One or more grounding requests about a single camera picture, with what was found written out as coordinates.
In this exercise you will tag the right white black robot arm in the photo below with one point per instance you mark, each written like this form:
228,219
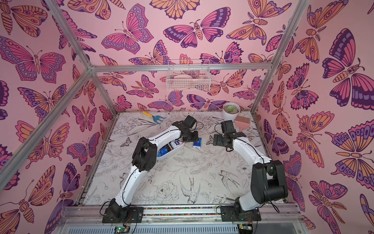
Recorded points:
268,180

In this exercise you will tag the white wire wall basket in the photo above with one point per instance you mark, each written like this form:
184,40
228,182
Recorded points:
190,74

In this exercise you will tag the blue cartoon tissue pack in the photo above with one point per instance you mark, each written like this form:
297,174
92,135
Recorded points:
163,151

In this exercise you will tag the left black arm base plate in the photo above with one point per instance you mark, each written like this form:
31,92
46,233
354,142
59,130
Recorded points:
123,215

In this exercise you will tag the white plastic storage box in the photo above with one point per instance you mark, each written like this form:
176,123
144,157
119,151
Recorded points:
170,149

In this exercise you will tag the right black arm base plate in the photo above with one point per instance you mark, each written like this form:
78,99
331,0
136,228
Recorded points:
236,214

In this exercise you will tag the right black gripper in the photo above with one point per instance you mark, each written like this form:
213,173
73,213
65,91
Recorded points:
221,140

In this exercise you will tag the blue pocket tissue pack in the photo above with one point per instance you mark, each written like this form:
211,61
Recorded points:
197,144

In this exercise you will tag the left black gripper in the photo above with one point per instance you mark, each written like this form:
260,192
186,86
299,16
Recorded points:
196,138

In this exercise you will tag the white pot with succulent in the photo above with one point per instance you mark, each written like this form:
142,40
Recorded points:
230,111

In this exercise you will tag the pink brush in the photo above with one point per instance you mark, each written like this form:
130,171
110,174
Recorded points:
242,123

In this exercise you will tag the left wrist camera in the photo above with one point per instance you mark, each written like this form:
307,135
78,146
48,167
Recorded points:
189,121

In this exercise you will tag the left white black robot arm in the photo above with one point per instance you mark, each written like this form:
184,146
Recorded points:
144,157

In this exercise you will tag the pink white tissue pack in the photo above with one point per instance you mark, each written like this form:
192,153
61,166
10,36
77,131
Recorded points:
175,144

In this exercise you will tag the blue yellow garden fork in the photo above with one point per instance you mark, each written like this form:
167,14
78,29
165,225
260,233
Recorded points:
156,119

